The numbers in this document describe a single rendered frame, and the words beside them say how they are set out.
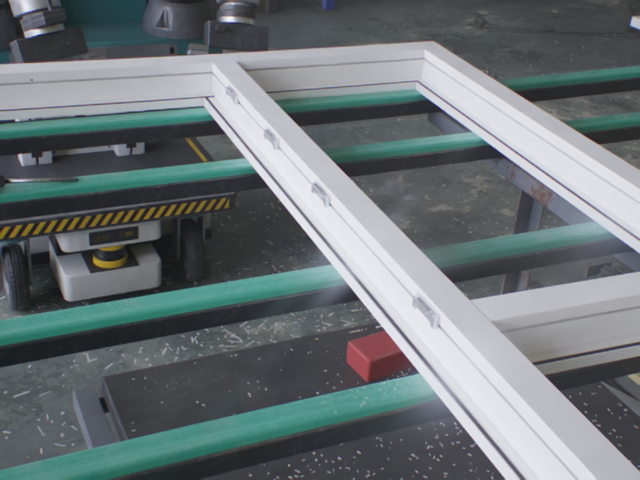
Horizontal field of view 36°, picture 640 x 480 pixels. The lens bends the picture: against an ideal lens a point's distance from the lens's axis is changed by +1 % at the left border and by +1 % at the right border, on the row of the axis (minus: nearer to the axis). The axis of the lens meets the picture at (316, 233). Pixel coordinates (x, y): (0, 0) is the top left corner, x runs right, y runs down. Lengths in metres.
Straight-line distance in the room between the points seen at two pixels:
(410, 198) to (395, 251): 2.29
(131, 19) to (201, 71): 0.98
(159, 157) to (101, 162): 0.16
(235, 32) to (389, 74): 0.39
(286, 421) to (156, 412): 0.47
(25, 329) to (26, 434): 1.23
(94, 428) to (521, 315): 0.67
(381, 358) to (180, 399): 0.31
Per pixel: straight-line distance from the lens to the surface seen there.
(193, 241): 2.74
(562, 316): 1.09
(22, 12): 1.97
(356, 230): 1.20
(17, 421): 2.38
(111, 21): 2.66
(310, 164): 1.34
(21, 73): 1.65
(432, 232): 3.21
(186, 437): 0.96
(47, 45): 1.98
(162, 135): 1.67
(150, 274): 2.69
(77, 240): 2.58
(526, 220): 1.72
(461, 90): 1.76
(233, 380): 1.48
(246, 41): 2.09
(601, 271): 2.50
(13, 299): 2.66
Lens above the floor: 1.48
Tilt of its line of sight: 28 degrees down
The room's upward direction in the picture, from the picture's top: 5 degrees clockwise
